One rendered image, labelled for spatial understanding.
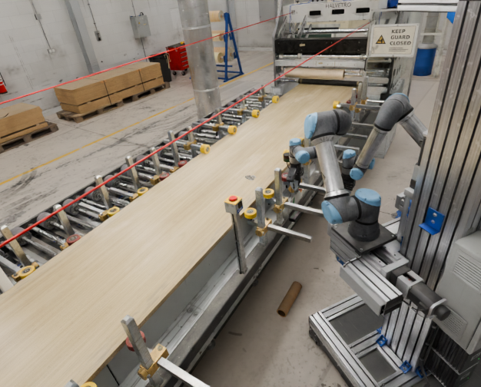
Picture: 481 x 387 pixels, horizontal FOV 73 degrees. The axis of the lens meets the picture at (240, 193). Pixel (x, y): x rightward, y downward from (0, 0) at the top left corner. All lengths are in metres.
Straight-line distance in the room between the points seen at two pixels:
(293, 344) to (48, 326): 1.54
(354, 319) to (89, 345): 1.60
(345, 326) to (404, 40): 3.05
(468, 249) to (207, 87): 5.13
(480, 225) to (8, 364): 2.02
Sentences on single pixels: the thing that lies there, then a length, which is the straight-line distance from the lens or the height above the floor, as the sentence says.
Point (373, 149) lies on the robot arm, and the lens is 1.95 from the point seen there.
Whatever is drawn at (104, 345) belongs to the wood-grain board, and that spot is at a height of 0.90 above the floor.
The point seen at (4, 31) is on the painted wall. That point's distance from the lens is 8.62.
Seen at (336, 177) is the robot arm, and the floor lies 1.35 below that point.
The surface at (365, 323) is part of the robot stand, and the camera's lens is 2.41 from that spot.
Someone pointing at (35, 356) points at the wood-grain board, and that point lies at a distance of 1.77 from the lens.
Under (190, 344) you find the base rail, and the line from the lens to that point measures 1.75.
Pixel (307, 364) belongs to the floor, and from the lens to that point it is 2.45.
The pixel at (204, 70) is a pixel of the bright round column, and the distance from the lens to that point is 5.93.
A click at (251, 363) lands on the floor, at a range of 2.45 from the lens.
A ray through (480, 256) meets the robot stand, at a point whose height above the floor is 1.23.
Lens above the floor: 2.14
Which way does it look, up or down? 33 degrees down
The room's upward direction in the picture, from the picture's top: 7 degrees counter-clockwise
